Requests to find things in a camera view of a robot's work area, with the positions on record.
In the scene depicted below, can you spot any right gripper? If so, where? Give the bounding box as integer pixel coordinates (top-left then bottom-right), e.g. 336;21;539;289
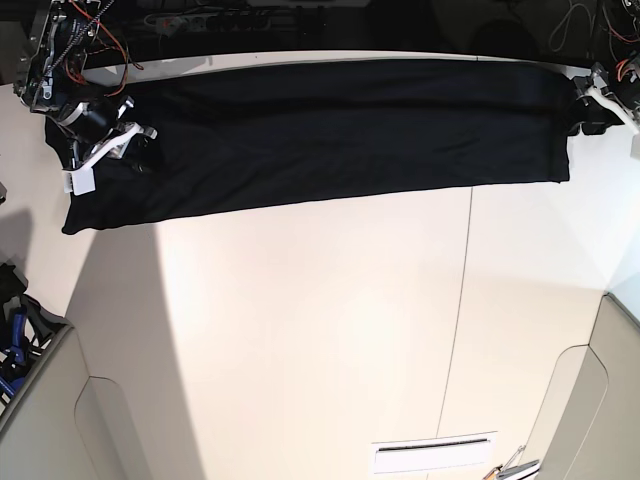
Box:
54;96;163;173

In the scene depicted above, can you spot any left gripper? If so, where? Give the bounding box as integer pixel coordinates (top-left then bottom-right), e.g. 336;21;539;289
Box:
567;62;639;136

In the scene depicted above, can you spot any black T-shirt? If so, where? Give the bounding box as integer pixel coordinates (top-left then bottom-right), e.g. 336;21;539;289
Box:
62;60;577;235

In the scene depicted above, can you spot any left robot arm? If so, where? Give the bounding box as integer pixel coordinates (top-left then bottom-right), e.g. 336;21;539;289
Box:
566;0;639;120

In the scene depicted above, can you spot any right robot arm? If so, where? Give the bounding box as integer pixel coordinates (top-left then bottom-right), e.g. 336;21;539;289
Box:
14;1;157;173

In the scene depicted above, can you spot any blue black clutter pile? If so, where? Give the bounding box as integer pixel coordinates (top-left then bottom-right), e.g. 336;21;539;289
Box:
1;263;67;407

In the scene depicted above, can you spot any beige left chair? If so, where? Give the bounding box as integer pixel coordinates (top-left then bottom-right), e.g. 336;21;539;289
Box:
1;329;127;480

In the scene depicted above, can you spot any beige chair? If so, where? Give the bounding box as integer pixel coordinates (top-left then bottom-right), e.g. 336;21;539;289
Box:
1;329;127;480
520;294;639;479

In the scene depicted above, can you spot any beige right chair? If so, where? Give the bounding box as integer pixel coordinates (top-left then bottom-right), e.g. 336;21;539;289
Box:
520;294;639;479

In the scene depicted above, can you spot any grey pliers tool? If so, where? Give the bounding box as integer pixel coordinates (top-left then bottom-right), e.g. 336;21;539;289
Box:
483;445;541;480

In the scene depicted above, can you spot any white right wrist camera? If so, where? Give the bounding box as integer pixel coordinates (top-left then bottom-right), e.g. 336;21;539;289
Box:
63;169;96;196

